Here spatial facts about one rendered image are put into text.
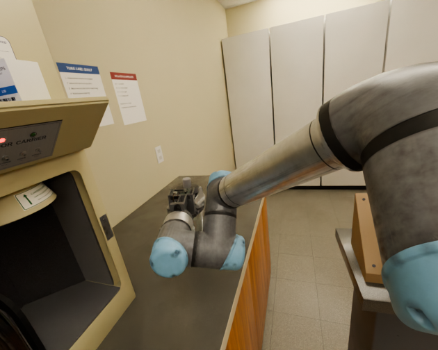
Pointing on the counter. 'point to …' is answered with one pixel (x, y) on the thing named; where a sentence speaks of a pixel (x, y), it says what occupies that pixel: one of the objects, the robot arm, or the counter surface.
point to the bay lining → (46, 248)
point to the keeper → (106, 226)
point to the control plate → (20, 144)
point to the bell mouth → (17, 205)
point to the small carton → (15, 80)
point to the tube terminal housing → (18, 7)
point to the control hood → (83, 104)
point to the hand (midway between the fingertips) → (188, 196)
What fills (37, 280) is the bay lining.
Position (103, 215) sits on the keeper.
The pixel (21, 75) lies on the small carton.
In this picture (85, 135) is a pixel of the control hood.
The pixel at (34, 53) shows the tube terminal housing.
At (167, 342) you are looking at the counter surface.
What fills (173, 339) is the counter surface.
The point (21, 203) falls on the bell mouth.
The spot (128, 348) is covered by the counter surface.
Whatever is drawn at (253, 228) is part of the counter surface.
